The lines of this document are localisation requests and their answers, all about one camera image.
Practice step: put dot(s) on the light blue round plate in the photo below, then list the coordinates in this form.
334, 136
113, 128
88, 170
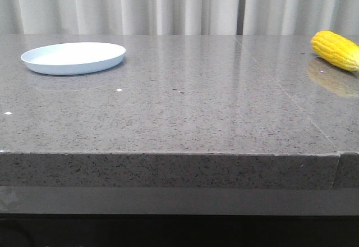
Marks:
73, 58

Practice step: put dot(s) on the white pleated curtain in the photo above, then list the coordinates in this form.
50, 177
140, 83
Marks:
179, 17

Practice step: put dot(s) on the yellow corn cob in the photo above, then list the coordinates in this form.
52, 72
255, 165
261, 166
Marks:
336, 49

